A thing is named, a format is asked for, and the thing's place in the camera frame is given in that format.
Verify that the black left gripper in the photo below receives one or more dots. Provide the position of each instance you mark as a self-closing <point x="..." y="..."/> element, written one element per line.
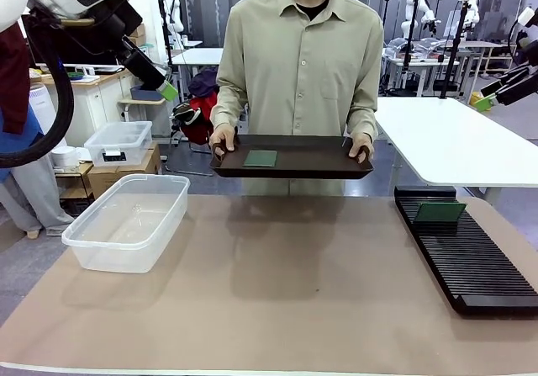
<point x="143" y="65"/>

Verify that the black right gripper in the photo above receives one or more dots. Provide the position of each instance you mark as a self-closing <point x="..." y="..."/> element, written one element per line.
<point x="519" y="86"/>

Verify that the green rectangular PCB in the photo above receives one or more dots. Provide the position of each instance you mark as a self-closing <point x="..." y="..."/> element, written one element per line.
<point x="439" y="213"/>

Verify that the dark brown serving tray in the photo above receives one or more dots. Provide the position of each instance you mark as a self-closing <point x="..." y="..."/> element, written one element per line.
<point x="294" y="170"/>

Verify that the person's left forearm beige sleeve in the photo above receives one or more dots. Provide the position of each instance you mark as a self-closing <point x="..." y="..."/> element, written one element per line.
<point x="361" y="107"/>

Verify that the person's right forearm beige sleeve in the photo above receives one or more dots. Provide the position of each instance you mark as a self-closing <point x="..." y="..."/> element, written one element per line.
<point x="229" y="102"/>

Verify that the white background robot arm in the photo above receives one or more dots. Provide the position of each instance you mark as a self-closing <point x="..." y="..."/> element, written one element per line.
<point x="414" y="14"/>
<point x="471" y="10"/>
<point x="174" y="12"/>

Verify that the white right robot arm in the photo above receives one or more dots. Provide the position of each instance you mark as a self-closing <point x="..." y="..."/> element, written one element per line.
<point x="525" y="35"/>

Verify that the person's right hand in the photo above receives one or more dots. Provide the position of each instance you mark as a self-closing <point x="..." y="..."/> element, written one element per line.
<point x="223" y="138"/>

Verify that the person's left hand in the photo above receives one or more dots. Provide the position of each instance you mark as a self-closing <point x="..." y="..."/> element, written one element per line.
<point x="360" y="146"/>

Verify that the yellow plastic basket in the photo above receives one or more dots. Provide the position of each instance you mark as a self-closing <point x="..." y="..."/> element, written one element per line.
<point x="476" y="97"/>

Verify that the blue grey bin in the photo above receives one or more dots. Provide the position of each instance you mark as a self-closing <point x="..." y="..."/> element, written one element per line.
<point x="145" y="94"/>

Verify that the small white wooden desk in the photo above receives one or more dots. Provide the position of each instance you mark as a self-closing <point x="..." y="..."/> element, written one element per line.
<point x="140" y="103"/>

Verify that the dark purple jacket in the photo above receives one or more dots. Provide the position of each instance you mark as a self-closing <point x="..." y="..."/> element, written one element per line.
<point x="204" y="81"/>

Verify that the red black backpack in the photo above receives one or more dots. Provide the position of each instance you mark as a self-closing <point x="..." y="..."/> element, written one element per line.
<point x="199" y="117"/>

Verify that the white background table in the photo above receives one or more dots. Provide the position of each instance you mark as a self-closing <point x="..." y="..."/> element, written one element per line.
<point x="199" y="56"/>

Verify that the white side table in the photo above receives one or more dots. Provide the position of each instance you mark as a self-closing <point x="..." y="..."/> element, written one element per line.
<point x="458" y="140"/>

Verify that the clear lidded storage box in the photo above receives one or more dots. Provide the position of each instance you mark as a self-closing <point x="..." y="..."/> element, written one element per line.
<point x="119" y="140"/>

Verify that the white wooden-top cabinet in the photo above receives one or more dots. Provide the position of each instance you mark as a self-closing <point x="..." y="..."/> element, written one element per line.
<point x="96" y="98"/>

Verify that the brown cardboard box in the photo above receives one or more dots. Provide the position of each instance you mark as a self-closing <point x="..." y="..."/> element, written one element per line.
<point x="126" y="174"/>

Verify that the green square PCB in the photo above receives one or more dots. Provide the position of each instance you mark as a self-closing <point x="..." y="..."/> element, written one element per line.
<point x="260" y="159"/>

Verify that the white round container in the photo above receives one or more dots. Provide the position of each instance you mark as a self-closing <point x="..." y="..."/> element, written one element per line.
<point x="64" y="157"/>

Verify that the black tripod stand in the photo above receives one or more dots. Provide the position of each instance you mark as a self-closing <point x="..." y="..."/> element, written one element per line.
<point x="386" y="22"/>

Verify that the white air purifier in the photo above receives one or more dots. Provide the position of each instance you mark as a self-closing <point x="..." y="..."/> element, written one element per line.
<point x="42" y="111"/>

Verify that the small wooden side stand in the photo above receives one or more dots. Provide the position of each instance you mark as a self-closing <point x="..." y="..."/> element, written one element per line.
<point x="75" y="184"/>

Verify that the person's torso beige shirt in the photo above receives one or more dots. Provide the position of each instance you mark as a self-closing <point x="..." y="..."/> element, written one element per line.
<point x="300" y="69"/>

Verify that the clear plastic open box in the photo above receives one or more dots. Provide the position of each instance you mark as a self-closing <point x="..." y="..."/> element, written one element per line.
<point x="126" y="224"/>

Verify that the dark red hanging garment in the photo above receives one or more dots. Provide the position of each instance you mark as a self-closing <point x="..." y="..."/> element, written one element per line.
<point x="14" y="77"/>

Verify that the black slotted PCB rack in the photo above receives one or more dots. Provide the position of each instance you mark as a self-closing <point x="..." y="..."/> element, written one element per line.
<point x="462" y="250"/>

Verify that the bystander grey trousers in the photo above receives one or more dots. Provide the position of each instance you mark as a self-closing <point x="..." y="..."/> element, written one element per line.
<point x="29" y="199"/>

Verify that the black camera stand pole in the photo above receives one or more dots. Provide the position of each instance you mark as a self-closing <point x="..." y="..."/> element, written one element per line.
<point x="456" y="52"/>

